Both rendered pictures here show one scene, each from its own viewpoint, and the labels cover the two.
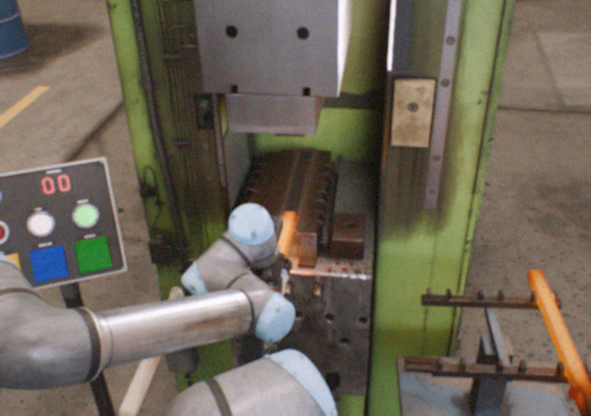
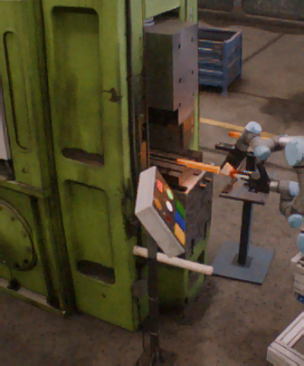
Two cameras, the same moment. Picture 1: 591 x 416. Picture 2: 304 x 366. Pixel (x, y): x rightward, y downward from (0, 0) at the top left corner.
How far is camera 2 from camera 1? 2.63 m
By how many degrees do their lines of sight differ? 60
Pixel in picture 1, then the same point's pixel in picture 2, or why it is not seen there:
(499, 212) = not seen: hidden behind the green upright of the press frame
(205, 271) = (265, 145)
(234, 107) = (179, 112)
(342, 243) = (199, 157)
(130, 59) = (126, 120)
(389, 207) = (185, 141)
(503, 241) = not seen: hidden behind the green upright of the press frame
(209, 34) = (175, 84)
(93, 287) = not seen: outside the picture
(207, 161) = (144, 158)
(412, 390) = (237, 195)
